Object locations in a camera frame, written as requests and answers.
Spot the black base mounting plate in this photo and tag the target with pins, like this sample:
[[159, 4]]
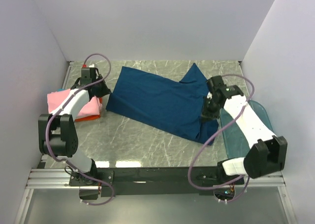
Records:
[[150, 181]]

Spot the teal plastic bin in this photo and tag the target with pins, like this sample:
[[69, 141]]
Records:
[[235, 142]]

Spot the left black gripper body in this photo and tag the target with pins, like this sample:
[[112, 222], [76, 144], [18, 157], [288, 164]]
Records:
[[102, 89]]

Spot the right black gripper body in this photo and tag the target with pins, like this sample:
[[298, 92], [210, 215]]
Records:
[[210, 110]]

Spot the folded orange t shirt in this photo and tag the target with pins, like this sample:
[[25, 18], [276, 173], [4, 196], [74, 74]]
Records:
[[91, 111]]

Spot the folded pink t shirt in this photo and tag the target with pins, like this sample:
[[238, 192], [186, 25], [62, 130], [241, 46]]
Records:
[[54, 99]]

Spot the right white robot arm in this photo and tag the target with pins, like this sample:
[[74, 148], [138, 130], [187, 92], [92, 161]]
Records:
[[267, 152]]

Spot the blue t shirt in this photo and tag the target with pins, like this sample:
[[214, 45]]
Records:
[[173, 107]]

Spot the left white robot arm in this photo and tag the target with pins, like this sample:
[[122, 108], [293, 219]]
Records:
[[56, 130]]

